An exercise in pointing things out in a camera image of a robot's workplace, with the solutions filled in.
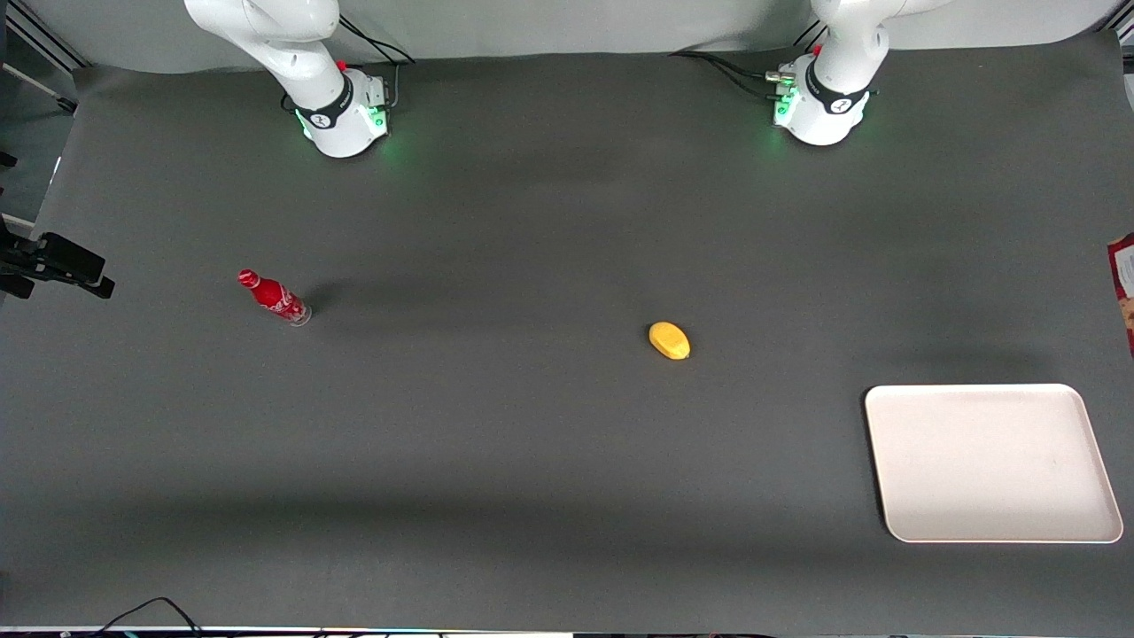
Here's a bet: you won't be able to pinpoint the red cookie box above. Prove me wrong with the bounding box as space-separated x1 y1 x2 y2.
1107 233 1134 357

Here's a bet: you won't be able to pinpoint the white rectangular tray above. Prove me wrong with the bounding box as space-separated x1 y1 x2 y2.
865 384 1124 544

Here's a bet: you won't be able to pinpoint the red cola bottle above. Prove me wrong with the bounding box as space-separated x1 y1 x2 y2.
237 269 313 327

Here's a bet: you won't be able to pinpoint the yellow lemon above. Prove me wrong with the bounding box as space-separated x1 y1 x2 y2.
649 321 692 361

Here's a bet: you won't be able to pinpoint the aluminium frame strut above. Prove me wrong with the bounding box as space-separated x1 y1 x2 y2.
0 0 91 116

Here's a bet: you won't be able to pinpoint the black cable at table edge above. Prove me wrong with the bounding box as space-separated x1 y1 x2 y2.
89 596 206 638

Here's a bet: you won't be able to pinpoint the black right arm base cables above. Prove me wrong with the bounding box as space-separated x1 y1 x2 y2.
282 14 416 114

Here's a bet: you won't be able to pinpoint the black arm base cables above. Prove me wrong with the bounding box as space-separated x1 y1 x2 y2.
282 14 416 114
670 25 828 100

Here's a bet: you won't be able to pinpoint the black left arm base cables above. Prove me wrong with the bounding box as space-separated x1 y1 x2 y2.
670 25 828 100

